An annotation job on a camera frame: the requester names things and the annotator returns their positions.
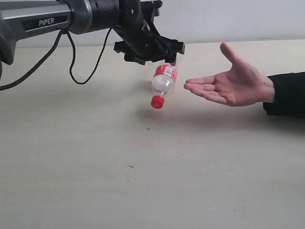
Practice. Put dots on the clear bottle red label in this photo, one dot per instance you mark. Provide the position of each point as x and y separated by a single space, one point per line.
164 81

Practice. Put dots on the person's open hand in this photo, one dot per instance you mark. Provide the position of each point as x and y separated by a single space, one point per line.
242 85

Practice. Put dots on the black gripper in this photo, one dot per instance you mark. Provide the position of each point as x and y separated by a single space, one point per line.
141 41

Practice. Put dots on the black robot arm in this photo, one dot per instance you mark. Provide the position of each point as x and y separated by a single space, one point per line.
24 19

